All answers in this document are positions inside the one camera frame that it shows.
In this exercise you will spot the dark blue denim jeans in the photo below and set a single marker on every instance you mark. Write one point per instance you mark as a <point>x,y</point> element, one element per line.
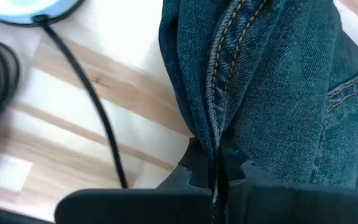
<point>275,93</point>

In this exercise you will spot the white gooseneck desk lamp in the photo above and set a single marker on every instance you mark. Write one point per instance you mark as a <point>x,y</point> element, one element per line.
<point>11,15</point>

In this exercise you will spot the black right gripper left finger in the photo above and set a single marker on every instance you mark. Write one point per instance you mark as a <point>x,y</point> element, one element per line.
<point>135,207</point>

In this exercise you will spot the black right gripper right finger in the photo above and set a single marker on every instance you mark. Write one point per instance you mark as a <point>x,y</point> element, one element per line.
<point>291,207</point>

